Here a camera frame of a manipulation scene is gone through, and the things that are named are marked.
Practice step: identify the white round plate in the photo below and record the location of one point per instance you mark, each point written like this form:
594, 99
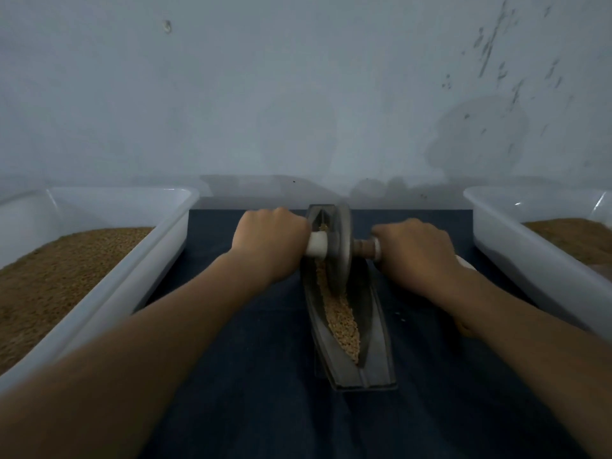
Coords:
466, 263

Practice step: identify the person's left forearm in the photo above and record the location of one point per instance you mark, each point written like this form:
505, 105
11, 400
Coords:
124, 368

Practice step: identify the person's right hand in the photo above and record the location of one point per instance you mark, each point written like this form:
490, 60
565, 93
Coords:
416, 255

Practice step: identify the boat-shaped metal grinding trough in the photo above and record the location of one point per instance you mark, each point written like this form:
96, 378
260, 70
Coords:
378, 363

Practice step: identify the person's right forearm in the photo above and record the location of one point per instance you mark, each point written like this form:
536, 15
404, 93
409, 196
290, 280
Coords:
535, 363

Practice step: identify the small ground grain portion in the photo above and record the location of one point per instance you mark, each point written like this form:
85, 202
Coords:
339, 315

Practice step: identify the dark blue tablecloth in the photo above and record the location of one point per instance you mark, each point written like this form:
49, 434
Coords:
258, 396

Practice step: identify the person's left hand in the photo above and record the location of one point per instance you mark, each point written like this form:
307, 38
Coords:
270, 242

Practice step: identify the white plastic tray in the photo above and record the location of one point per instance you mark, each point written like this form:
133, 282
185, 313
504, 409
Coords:
526, 258
120, 277

